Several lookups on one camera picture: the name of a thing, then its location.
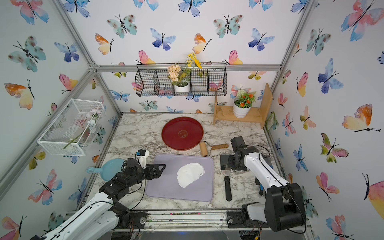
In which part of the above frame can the black wire wall basket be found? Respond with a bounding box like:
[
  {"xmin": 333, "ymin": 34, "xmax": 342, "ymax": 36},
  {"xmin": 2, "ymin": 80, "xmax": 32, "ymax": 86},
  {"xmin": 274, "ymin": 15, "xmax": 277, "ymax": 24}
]
[{"xmin": 133, "ymin": 62, "xmax": 228, "ymax": 97}]

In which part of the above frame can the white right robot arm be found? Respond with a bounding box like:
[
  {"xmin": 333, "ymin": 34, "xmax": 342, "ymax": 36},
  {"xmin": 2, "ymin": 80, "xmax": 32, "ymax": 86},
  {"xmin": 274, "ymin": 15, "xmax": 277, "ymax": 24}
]
[{"xmin": 228, "ymin": 137, "xmax": 307, "ymax": 232}]

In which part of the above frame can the pink artificial flower stem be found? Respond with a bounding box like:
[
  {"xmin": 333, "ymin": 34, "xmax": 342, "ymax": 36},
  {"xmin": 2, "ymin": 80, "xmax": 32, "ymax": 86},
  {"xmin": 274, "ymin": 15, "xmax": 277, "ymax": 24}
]
[{"xmin": 63, "ymin": 108, "xmax": 103, "ymax": 152}]

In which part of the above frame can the white dough piece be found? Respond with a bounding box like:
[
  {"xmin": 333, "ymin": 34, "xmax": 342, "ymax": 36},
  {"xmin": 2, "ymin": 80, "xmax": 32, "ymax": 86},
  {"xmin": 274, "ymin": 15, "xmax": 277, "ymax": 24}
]
[{"xmin": 177, "ymin": 163, "xmax": 205, "ymax": 188}]

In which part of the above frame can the teal plastic scoop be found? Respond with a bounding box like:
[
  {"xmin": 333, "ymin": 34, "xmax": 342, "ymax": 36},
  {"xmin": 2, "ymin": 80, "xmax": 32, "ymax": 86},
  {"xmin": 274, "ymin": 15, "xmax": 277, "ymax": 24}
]
[{"xmin": 86, "ymin": 159, "xmax": 125, "ymax": 182}]

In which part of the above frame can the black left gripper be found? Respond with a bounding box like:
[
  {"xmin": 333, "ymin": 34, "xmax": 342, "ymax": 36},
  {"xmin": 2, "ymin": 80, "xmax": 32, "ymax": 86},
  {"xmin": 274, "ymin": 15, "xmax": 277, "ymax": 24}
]
[{"xmin": 127, "ymin": 162, "xmax": 166, "ymax": 188}]

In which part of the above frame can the lavender silicone mat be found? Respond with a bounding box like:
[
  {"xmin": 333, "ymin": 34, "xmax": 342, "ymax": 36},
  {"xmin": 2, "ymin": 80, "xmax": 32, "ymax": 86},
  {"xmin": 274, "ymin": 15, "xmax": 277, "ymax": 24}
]
[{"xmin": 146, "ymin": 154, "xmax": 215, "ymax": 202}]

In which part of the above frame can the green paper packet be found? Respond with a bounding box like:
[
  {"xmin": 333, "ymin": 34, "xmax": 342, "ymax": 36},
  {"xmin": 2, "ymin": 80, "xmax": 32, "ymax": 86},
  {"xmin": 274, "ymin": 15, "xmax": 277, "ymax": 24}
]
[{"xmin": 265, "ymin": 112, "xmax": 279, "ymax": 131}]

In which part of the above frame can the red round tray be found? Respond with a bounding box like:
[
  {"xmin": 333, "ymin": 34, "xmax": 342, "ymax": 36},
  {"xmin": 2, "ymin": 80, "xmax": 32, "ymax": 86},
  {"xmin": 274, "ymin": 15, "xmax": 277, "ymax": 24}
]
[{"xmin": 161, "ymin": 117, "xmax": 204, "ymax": 151}]

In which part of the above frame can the white mesh wall basket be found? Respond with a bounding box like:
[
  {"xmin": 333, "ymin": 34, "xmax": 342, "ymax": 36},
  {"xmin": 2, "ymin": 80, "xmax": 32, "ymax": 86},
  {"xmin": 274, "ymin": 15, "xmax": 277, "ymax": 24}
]
[{"xmin": 37, "ymin": 99, "xmax": 106, "ymax": 157}]

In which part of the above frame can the wooden shelf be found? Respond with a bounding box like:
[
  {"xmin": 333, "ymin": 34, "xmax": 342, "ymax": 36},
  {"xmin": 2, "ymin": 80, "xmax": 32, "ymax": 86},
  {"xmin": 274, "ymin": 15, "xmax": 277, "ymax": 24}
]
[{"xmin": 213, "ymin": 84, "xmax": 273, "ymax": 126}]

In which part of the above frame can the white pot with flowers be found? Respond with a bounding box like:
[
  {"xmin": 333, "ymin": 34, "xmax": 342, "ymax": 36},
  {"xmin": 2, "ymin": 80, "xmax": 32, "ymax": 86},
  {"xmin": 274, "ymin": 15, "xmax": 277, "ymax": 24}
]
[{"xmin": 167, "ymin": 53, "xmax": 203, "ymax": 94}]

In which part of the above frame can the orange flower plant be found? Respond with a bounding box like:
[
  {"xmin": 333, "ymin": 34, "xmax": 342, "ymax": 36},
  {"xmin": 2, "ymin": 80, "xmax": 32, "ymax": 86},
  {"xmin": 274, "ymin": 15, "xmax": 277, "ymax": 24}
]
[{"xmin": 234, "ymin": 89, "xmax": 256, "ymax": 109}]

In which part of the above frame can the white ribbed flower pot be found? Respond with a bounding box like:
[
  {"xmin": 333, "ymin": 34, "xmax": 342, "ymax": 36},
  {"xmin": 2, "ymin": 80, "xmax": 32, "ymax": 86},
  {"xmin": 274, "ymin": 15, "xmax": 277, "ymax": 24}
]
[{"xmin": 233, "ymin": 99, "xmax": 251, "ymax": 119}]

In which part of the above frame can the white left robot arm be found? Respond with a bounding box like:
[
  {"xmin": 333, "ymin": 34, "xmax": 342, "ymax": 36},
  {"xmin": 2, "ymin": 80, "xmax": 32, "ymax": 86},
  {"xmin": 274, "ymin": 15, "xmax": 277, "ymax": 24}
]
[{"xmin": 32, "ymin": 159, "xmax": 166, "ymax": 240}]

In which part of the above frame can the black handled strainer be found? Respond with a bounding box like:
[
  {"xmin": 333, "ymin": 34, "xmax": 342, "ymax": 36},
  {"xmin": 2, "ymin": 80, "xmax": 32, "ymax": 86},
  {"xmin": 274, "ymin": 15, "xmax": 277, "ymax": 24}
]
[{"xmin": 220, "ymin": 155, "xmax": 233, "ymax": 202}]

